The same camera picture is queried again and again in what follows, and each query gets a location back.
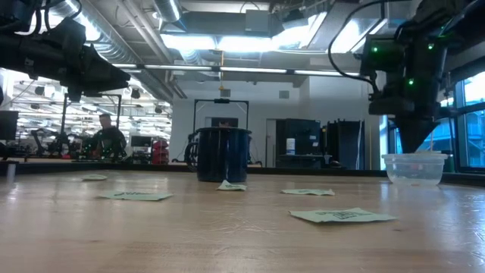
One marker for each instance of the silver ventilation duct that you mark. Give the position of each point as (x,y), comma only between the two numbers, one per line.
(166,9)

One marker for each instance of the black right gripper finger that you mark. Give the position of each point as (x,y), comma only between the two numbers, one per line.
(413,132)

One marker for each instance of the white canister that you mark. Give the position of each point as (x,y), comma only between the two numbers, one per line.
(290,146)

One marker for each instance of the black monitor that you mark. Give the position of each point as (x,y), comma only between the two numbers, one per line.
(8,125)

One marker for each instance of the red storage bins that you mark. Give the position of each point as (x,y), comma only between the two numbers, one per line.
(160,151)

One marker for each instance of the black upright panel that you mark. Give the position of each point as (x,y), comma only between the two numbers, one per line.
(345,144)

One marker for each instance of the clear plastic container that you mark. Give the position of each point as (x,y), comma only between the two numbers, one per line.
(415,168)

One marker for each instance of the black gantry frame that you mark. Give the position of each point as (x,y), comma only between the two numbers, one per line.
(221,101)

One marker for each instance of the green sweetener packet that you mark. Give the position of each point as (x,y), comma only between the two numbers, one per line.
(94,177)
(341,215)
(308,192)
(135,196)
(231,186)

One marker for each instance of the black cabinet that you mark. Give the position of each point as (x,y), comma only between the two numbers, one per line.
(303,142)

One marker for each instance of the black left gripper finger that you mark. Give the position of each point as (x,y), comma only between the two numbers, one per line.
(102,76)

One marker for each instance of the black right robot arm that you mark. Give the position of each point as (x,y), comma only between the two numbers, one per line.
(454,22)

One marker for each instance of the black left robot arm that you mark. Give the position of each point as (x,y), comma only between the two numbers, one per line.
(22,45)

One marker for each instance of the black mug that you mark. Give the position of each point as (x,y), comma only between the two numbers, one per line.
(221,155)

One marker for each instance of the person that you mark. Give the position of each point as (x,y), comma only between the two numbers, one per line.
(108,142)

